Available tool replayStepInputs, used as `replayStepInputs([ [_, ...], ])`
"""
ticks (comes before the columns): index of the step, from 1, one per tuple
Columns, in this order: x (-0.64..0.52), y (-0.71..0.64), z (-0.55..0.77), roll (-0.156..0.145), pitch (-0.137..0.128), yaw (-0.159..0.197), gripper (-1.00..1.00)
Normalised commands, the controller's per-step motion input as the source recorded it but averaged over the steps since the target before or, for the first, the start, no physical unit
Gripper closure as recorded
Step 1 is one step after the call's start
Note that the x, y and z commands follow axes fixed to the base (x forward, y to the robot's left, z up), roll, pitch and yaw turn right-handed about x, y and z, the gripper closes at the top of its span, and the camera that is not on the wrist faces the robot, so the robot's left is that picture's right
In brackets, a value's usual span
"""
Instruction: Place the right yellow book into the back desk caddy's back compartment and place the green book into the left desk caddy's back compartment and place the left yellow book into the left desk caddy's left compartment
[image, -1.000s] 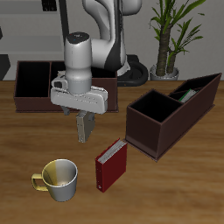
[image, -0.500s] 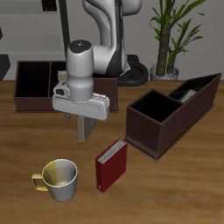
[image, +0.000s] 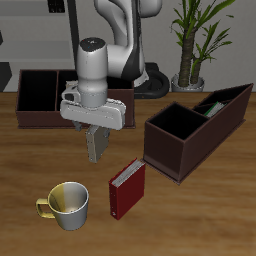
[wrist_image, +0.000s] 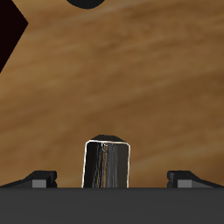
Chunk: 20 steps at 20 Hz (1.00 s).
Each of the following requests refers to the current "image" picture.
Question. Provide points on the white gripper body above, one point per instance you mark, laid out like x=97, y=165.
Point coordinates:
x=96, y=116

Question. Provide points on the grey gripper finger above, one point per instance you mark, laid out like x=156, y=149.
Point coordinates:
x=106, y=132
x=78, y=126

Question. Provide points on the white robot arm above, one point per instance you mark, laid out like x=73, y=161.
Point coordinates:
x=93, y=66

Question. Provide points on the dark brown desk caddy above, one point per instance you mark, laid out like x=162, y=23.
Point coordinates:
x=36, y=116
x=196, y=146

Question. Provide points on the red book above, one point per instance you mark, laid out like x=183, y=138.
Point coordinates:
x=130, y=193

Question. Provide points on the green book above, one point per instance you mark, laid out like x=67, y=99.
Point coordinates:
x=215, y=109

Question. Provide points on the yellow and white mug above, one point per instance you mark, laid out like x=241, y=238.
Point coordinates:
x=71, y=208

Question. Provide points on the dark grey block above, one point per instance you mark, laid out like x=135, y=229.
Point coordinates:
x=4, y=76

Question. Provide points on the green pot plant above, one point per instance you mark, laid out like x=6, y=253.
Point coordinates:
x=186, y=50

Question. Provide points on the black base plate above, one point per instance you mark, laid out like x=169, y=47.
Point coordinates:
x=159, y=83

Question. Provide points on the dark vertical post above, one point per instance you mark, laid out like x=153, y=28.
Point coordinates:
x=72, y=30

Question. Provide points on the black wall box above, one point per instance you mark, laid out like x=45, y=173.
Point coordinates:
x=56, y=5

